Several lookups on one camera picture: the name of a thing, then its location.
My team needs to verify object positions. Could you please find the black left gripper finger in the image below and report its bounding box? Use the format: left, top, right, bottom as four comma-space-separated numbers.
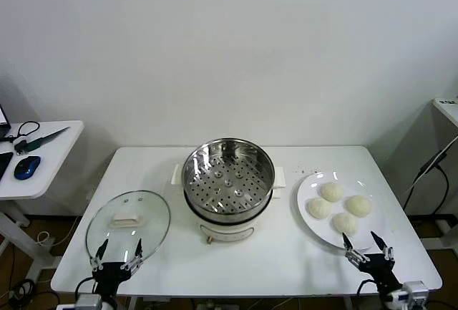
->
89, 238, 109, 271
120, 238, 143, 273

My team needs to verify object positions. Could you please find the white oval plate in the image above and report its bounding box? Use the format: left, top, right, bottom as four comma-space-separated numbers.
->
296, 170, 387, 251

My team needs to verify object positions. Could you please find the white coiled floor cable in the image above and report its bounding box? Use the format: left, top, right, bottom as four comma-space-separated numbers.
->
35, 230, 54, 246

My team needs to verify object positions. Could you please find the thin white hanging cord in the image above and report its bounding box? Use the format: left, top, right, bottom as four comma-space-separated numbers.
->
434, 140, 458, 163

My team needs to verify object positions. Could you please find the black phone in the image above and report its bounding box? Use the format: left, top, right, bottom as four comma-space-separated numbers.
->
0, 151, 14, 183

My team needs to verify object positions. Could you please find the black laptop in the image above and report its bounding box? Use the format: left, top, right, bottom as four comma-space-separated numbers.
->
0, 95, 11, 139

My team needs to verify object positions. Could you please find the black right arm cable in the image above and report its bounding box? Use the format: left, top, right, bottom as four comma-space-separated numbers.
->
357, 278, 377, 299

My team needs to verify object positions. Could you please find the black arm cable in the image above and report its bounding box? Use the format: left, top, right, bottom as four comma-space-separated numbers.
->
74, 276, 97, 299
357, 278, 377, 299

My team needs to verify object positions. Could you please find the white electric cooker base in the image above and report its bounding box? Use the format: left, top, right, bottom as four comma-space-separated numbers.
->
171, 165, 287, 245

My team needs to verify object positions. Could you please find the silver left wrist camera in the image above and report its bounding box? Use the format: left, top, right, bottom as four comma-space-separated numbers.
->
74, 294, 103, 310

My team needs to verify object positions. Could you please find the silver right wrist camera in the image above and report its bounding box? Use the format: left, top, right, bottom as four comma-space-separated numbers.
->
390, 280, 429, 306

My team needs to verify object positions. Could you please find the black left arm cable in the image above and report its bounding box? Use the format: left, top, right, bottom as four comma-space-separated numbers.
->
74, 276, 97, 299

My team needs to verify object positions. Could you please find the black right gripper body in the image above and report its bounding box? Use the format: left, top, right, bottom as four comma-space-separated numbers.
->
358, 258, 404, 291

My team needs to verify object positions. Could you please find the black power adapter cable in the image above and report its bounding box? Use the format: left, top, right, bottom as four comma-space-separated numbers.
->
402, 150, 450, 214

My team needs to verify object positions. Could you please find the black looped cord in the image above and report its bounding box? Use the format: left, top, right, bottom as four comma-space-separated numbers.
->
0, 120, 39, 142

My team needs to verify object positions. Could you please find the black floor cable bundle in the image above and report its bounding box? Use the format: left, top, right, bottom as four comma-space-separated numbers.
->
6, 276, 54, 310

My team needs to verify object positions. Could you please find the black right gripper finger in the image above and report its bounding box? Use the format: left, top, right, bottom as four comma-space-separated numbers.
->
341, 231, 369, 266
370, 231, 395, 262

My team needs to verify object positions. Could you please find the white desk with label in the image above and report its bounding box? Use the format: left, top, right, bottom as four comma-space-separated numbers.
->
431, 97, 458, 125

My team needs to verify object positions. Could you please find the white floor power strip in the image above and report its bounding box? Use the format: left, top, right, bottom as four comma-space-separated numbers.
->
195, 299, 230, 310

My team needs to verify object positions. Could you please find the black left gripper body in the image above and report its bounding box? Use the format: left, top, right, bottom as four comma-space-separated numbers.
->
92, 261, 132, 295

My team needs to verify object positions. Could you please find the blue black computer mouse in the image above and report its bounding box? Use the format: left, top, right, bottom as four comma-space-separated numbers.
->
13, 155, 42, 180

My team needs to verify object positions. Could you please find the round glass pot lid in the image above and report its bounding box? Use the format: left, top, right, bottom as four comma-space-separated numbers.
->
84, 190, 172, 264

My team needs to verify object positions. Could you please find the white steamed baozi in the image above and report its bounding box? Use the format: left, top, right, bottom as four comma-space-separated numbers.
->
307, 197, 333, 221
344, 195, 373, 217
331, 212, 359, 236
320, 181, 344, 203

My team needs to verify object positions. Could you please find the perforated steel steamer basket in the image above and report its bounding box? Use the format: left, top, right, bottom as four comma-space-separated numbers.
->
181, 138, 276, 215

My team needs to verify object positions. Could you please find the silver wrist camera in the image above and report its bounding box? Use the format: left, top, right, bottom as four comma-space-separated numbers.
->
390, 280, 429, 306
74, 294, 103, 310

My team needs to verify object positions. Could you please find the white side table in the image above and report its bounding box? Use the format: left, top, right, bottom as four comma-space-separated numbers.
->
0, 120, 85, 282

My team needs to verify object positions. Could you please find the green handled dark blade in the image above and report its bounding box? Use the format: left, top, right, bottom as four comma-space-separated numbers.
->
26, 126, 71, 152

